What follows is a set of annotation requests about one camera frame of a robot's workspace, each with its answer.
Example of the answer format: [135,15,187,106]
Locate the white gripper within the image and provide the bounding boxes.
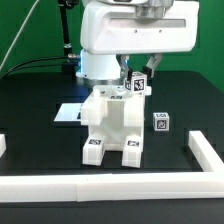
[80,1,199,81]

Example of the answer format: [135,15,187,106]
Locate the white L-shaped fence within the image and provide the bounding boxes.
[0,131,224,203]

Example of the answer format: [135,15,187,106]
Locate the black cable bundle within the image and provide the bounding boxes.
[3,53,82,78]

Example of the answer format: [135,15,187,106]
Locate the white block at left edge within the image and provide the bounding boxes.
[0,134,6,157]

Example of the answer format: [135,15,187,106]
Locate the white marker base plate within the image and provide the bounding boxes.
[54,103,82,122]

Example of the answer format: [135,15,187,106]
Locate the white chair back frame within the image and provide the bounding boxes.
[81,85,152,127]

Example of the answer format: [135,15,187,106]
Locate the white cable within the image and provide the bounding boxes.
[0,0,40,73]

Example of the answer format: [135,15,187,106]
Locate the white chair seat part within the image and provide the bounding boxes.
[87,96,146,153]

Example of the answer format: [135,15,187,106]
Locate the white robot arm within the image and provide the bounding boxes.
[77,0,199,85]

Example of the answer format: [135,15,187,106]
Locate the black vertical pole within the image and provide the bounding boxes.
[57,0,79,75]

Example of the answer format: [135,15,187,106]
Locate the white tagged cube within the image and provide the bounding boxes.
[124,71,147,93]
[153,112,170,131]

